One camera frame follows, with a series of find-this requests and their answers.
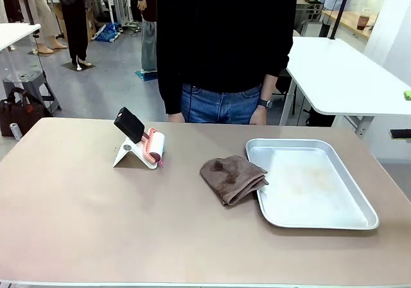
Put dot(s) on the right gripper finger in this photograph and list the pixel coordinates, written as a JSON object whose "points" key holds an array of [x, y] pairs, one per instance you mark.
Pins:
{"points": [[407, 95], [401, 134]]}

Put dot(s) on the brown cloth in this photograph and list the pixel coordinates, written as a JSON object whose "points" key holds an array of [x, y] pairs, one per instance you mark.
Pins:
{"points": [[231, 178]]}

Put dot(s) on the person's sleeved right forearm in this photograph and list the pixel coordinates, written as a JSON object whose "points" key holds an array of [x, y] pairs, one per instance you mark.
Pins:
{"points": [[170, 95]]}

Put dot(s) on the person's bare left forearm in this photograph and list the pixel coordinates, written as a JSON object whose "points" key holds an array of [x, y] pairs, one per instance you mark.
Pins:
{"points": [[268, 87]]}

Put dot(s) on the person's left hand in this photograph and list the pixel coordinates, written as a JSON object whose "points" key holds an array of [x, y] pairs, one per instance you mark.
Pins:
{"points": [[258, 116]]}

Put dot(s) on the person's right hand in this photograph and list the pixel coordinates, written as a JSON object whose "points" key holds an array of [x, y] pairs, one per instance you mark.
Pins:
{"points": [[176, 118]]}

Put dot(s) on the background person's hand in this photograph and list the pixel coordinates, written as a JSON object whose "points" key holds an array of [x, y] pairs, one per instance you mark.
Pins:
{"points": [[141, 5]]}

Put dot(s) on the large white desk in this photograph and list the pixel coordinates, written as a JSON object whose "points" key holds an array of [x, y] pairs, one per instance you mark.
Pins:
{"points": [[346, 76]]}

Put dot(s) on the brown cup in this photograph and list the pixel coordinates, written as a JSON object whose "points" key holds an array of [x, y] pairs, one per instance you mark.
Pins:
{"points": [[363, 22]]}

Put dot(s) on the wooden counter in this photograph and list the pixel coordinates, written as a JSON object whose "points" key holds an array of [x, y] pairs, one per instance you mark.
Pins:
{"points": [[350, 21]]}

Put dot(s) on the silver metal tray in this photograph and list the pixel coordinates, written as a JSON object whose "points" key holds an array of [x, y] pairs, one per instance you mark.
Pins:
{"points": [[314, 188]]}

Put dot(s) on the black stand pole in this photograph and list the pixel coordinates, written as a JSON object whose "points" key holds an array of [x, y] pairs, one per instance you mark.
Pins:
{"points": [[340, 11]]}

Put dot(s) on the black wrist watch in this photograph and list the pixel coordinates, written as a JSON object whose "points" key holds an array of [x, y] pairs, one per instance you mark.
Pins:
{"points": [[264, 103]]}

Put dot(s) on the person's blue jeans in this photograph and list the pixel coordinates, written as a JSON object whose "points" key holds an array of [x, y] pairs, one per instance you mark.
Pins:
{"points": [[221, 106]]}

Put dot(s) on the person's black sweater torso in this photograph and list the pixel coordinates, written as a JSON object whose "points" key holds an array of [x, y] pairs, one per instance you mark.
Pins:
{"points": [[228, 34]]}

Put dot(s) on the blue floor mat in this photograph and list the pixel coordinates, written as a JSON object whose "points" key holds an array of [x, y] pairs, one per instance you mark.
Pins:
{"points": [[145, 75]]}

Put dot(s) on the background person light jeans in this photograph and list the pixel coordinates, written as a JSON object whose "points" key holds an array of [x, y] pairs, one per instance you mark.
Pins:
{"points": [[147, 43]]}

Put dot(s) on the white folded roller stand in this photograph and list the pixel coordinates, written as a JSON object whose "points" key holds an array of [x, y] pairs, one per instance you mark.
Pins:
{"points": [[123, 157]]}

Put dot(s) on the blue plastic bag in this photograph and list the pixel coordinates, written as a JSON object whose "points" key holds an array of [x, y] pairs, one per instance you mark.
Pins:
{"points": [[107, 32]]}

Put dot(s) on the cardboard box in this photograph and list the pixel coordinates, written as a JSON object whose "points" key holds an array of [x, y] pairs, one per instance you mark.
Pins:
{"points": [[90, 24]]}

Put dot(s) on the dark floor mat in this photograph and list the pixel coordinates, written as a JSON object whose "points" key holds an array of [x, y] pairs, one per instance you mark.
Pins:
{"points": [[78, 67]]}

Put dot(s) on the background person dark trousers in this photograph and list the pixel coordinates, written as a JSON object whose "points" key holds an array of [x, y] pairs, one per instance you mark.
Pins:
{"points": [[75, 21]]}

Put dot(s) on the background person beige trousers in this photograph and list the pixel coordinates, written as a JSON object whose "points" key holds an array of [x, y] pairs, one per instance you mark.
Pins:
{"points": [[45, 14]]}

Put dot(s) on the dark brown bag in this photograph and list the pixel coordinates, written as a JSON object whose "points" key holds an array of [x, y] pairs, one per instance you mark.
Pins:
{"points": [[19, 117]]}

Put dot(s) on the silver metal can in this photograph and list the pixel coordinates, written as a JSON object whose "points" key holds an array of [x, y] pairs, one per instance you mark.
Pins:
{"points": [[15, 131]]}

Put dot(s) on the small white table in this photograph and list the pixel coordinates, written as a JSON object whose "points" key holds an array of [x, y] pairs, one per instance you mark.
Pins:
{"points": [[16, 34]]}

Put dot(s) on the background person black clothes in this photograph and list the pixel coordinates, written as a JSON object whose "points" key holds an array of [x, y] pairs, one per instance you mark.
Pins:
{"points": [[13, 2]]}

